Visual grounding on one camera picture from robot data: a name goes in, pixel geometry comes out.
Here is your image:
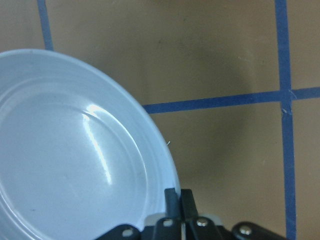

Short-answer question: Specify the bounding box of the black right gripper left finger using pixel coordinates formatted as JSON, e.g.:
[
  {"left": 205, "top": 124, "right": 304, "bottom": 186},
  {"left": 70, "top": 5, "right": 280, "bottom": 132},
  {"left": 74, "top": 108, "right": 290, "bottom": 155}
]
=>
[{"left": 164, "top": 188, "right": 181, "bottom": 220}]

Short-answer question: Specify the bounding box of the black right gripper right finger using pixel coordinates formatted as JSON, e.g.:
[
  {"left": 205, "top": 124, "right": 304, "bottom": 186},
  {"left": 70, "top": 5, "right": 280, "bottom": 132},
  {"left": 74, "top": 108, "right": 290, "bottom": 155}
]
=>
[{"left": 180, "top": 189, "right": 198, "bottom": 220}]

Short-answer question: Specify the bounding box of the blue plate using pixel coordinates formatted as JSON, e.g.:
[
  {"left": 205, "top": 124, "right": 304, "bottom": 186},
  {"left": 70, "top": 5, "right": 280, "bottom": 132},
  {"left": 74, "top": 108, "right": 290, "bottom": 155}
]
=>
[{"left": 0, "top": 49, "right": 180, "bottom": 240}]

